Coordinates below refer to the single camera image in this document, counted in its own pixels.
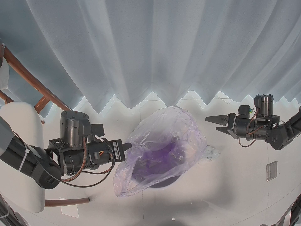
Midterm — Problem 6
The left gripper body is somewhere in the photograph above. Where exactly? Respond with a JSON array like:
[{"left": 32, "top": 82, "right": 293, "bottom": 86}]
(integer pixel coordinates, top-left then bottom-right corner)
[{"left": 64, "top": 139, "right": 127, "bottom": 175}]

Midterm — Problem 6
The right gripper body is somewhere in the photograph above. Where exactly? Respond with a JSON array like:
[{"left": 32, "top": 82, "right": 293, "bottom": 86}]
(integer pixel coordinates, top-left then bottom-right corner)
[{"left": 226, "top": 113, "right": 271, "bottom": 141}]

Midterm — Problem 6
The purple plastic bag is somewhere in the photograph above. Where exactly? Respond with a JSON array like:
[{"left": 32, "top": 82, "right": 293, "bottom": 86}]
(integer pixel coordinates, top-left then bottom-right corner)
[{"left": 113, "top": 105, "right": 207, "bottom": 198}]

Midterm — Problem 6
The crumpled white paper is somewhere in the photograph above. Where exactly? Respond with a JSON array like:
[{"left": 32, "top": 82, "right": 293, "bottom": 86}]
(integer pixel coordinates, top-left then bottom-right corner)
[{"left": 199, "top": 145, "right": 221, "bottom": 167}]

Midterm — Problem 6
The white padded wooden chair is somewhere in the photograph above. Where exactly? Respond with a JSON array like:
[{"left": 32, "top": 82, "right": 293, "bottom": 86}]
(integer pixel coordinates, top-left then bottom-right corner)
[{"left": 0, "top": 41, "right": 90, "bottom": 214}]

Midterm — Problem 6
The pale blue curtain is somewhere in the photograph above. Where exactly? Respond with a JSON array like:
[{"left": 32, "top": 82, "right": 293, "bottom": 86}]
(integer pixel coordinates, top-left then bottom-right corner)
[{"left": 0, "top": 0, "right": 301, "bottom": 113}]

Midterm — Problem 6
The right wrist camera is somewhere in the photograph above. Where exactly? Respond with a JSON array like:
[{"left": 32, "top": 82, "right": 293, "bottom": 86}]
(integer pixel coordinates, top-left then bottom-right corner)
[{"left": 238, "top": 105, "right": 252, "bottom": 118}]

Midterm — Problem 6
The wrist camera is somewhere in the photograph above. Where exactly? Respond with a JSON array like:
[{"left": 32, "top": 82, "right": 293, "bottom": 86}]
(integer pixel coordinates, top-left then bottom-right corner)
[
  {"left": 238, "top": 105, "right": 252, "bottom": 118},
  {"left": 88, "top": 124, "right": 105, "bottom": 143}
]

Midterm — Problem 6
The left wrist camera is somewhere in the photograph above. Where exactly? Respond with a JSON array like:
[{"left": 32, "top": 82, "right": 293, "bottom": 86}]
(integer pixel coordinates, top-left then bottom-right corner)
[{"left": 88, "top": 124, "right": 105, "bottom": 143}]

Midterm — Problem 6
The black cable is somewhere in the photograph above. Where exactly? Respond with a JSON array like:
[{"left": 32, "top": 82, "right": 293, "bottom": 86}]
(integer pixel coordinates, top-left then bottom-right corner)
[{"left": 60, "top": 138, "right": 116, "bottom": 188}]

